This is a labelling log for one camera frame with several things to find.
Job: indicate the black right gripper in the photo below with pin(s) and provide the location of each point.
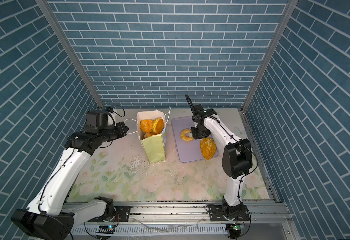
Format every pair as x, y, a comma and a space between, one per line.
196, 136

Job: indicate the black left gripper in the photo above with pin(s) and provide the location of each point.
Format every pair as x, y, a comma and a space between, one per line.
122, 132

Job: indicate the sesame seeded oval bread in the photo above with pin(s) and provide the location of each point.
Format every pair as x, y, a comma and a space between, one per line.
208, 148

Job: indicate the ring donut bread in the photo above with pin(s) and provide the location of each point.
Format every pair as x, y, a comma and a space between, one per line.
186, 135

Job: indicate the small pale bread roll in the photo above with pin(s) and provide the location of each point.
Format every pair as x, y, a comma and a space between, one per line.
146, 126

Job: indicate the large twisted golden bread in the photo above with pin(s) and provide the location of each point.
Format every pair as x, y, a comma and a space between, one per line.
147, 135

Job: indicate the round orange bun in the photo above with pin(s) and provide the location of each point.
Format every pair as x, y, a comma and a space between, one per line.
158, 125

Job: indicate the white paper gift bag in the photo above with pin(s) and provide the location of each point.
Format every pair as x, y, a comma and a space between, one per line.
154, 146

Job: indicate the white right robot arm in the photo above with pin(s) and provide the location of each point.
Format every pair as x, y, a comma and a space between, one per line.
236, 159

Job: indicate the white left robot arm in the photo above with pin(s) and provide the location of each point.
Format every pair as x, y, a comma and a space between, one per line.
44, 217

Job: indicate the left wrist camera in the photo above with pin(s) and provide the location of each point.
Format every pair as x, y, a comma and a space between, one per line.
111, 115

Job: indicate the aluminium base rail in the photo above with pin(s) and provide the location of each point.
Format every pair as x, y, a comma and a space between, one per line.
264, 220

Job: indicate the aluminium corner post left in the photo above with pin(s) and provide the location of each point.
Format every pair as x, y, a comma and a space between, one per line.
59, 32

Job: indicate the aluminium corner post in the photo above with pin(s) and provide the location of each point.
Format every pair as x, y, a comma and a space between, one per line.
290, 7
59, 32

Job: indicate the aluminium corner post right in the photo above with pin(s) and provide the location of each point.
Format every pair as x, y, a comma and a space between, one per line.
290, 7

